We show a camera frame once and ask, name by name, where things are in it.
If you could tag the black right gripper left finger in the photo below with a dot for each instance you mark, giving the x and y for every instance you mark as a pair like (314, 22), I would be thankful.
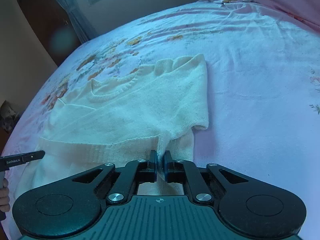
(122, 183)

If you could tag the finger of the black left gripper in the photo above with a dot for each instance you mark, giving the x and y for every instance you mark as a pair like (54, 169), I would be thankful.
(19, 159)

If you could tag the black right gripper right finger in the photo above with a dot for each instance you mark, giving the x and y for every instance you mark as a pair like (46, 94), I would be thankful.
(198, 183)

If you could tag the cream knit sweater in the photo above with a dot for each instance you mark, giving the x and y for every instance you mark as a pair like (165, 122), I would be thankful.
(154, 108)

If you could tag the person's left hand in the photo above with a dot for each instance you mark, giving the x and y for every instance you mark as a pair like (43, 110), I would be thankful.
(4, 196)

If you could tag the cluttered bedside item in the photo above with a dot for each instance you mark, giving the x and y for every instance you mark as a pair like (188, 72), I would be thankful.
(9, 117)

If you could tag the floral pink bed sheet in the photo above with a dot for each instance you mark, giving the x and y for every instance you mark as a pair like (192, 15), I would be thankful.
(262, 89)

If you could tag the dark wooden wardrobe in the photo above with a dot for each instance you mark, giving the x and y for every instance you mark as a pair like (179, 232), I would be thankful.
(52, 26)

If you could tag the grey left curtain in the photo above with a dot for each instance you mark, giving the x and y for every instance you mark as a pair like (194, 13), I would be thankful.
(80, 23)

